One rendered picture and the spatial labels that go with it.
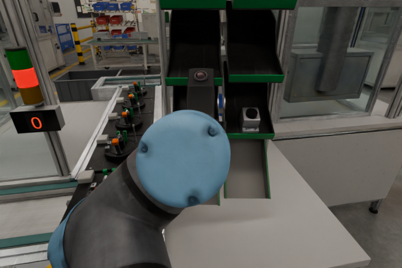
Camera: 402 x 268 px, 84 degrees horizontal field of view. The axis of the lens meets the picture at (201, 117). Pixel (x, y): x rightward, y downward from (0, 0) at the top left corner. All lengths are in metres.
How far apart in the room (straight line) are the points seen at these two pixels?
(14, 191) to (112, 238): 0.85
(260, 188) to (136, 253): 0.59
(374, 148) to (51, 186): 1.83
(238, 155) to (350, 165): 1.23
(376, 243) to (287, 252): 1.46
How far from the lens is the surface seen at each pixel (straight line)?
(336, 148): 1.69
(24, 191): 1.01
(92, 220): 0.22
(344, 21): 1.49
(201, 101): 0.36
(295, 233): 0.86
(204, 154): 0.17
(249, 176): 0.74
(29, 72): 0.79
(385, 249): 2.22
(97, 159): 0.99
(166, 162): 0.17
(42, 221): 0.91
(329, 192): 1.94
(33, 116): 0.82
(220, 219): 0.84
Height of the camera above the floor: 1.51
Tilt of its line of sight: 26 degrees down
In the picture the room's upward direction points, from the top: straight up
